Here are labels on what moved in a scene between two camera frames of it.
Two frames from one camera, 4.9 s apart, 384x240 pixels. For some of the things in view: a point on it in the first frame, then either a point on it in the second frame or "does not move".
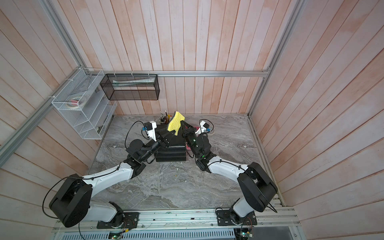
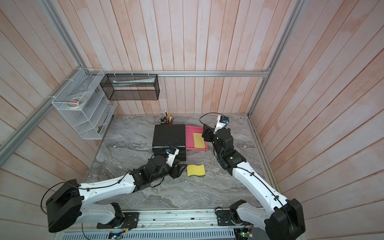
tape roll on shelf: [74, 103] does not move
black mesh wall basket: [131, 86] does not move
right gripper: [188, 134] to [209, 133]
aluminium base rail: [190, 220] does not move
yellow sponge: [175, 124] to [196, 170]
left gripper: [163, 143] to [176, 172]
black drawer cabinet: [176, 152] does not move
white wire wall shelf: [83, 102] does not move
